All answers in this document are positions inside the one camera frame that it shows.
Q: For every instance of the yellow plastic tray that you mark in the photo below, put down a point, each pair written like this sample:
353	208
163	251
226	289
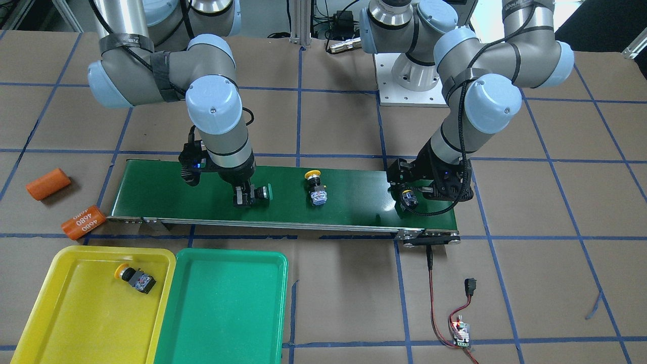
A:
83	314

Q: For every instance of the green conveyor belt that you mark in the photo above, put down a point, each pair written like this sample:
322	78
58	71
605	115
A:
358	200

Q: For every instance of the yellow push button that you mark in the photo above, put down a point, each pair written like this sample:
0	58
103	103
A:
317	192
136	278

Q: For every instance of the plain orange cylinder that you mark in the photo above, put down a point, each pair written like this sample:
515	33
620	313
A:
48	184

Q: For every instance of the small green circuit board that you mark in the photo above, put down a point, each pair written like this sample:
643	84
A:
461	333

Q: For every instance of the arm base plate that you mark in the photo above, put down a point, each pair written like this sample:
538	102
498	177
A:
402	82

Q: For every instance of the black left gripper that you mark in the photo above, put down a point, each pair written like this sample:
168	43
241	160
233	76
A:
426	163

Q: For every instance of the green push button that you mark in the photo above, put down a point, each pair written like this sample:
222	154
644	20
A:
263	192
408	199

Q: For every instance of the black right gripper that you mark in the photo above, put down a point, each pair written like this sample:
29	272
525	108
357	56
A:
236	175

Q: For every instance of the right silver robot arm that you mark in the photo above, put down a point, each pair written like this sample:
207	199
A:
203	75

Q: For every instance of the green plastic tray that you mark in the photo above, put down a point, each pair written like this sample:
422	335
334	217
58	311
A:
225	306

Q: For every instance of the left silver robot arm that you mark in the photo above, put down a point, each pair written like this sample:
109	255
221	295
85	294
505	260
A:
480	82

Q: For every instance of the orange cylinder labelled 4680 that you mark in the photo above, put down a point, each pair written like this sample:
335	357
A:
84	222

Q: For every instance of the aluminium frame post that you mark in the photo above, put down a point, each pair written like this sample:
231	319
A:
300	22

